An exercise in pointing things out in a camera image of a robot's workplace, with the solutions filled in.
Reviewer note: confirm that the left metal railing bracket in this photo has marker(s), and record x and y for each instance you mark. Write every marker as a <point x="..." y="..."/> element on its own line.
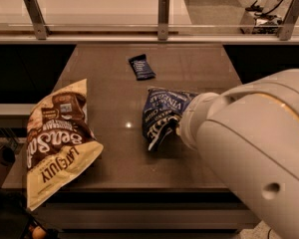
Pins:
<point x="41" y="30"/>

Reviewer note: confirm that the middle metal railing bracket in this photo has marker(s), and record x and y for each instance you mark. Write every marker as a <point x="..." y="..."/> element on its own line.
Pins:
<point x="162" y="19"/>

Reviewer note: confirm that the dark blue snack bar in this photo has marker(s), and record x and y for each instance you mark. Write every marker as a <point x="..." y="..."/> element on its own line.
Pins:
<point x="141" y="67"/>

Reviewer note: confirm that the dark bin with items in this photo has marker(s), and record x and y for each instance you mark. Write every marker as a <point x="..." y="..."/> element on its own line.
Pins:
<point x="17" y="223"/>

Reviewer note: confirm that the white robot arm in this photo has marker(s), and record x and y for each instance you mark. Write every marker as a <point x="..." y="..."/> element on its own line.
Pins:
<point x="249" y="137"/>

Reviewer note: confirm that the glass railing panel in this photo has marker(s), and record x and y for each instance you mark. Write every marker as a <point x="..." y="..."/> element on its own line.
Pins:
<point x="209" y="13"/>

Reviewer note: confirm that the blue chip bag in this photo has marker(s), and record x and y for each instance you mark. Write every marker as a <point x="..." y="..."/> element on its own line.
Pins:
<point x="162" y="113"/>

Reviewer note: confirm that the brown chip bag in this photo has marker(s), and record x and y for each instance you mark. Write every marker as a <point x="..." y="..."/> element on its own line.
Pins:
<point x="60" y="145"/>

